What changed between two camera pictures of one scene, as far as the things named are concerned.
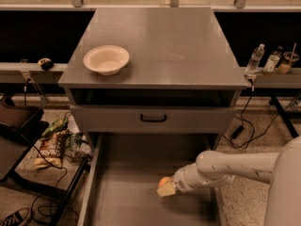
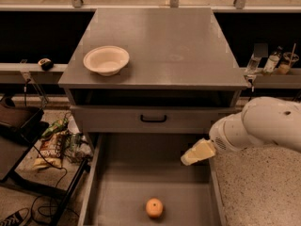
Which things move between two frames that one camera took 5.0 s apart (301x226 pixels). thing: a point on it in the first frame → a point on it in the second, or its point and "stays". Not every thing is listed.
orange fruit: x=164 y=181 → x=154 y=207
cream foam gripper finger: x=166 y=189 → x=203 y=149
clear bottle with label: x=273 y=61 stays
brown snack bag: x=50 y=153 stays
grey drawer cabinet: x=153 y=72 stays
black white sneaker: x=17 y=218 stays
